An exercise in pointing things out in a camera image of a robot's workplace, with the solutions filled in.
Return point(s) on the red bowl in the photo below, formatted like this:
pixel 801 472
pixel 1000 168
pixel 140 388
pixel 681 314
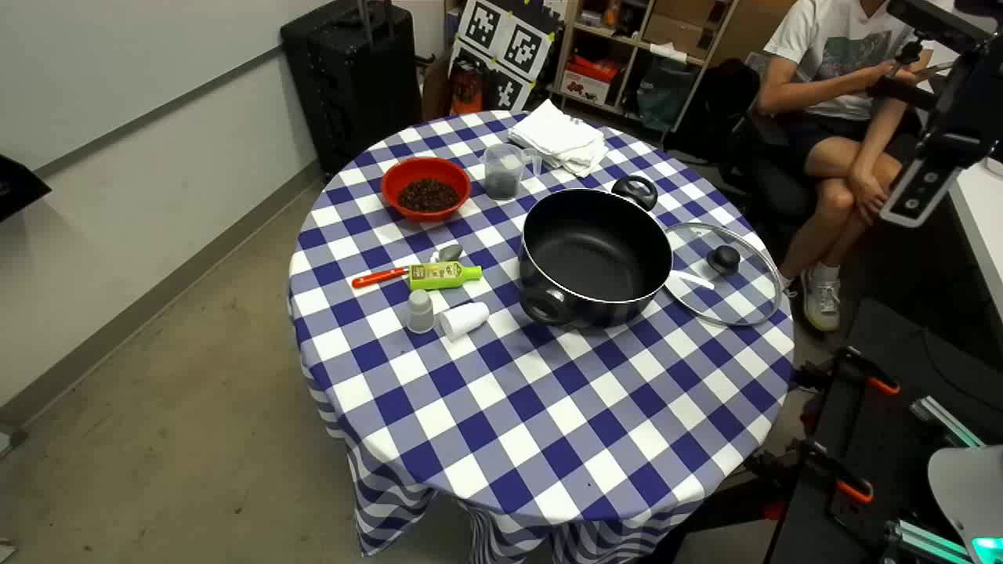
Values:
pixel 396 177

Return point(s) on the person right hand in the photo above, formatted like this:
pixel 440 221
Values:
pixel 910 67

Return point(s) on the seated person white shirt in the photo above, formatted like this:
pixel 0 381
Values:
pixel 836 41

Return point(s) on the grey round disc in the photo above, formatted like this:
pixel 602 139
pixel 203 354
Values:
pixel 973 489

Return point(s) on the black white marker board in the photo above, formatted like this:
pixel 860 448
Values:
pixel 506 41

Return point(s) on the teal metal bar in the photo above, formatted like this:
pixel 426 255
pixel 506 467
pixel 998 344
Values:
pixel 944 420
pixel 925 540

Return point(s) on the black hard case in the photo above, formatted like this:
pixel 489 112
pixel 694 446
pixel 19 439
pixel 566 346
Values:
pixel 348 82

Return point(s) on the black equipment cart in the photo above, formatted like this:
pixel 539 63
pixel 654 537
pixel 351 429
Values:
pixel 888 439

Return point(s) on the red storage bin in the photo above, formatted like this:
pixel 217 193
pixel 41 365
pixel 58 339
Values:
pixel 590 82

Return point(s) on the black office chair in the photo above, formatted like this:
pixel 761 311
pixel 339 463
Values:
pixel 739 128

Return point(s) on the blue white checkered tablecloth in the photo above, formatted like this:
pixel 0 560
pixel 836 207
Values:
pixel 544 417

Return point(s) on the wooden shelf unit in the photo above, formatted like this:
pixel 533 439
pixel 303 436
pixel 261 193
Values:
pixel 669 41

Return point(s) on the white sneaker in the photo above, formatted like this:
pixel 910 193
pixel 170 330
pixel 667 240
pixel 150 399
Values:
pixel 821 301

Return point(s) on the person left hand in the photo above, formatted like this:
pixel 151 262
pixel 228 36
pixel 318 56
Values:
pixel 868 194

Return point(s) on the orange bag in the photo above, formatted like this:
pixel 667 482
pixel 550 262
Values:
pixel 467 92

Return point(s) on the black orange clamp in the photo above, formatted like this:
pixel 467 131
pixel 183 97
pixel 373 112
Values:
pixel 868 378
pixel 840 473

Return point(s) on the dark food in bowl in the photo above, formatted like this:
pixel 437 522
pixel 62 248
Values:
pixel 426 194

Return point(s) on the clear glass jar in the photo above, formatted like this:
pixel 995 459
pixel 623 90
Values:
pixel 503 175

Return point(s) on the black cooking pot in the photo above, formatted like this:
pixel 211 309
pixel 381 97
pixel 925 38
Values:
pixel 598 262

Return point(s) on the glass lid black knob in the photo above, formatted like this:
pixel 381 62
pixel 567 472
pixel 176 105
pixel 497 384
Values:
pixel 726 259

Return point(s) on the small white bottle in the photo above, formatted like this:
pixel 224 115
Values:
pixel 463 322

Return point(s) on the white salt shaker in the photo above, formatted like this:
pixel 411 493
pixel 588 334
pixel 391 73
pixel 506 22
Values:
pixel 419 314

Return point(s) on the black flat panel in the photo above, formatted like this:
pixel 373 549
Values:
pixel 19 189

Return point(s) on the white folded towel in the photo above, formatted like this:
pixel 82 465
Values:
pixel 560 137

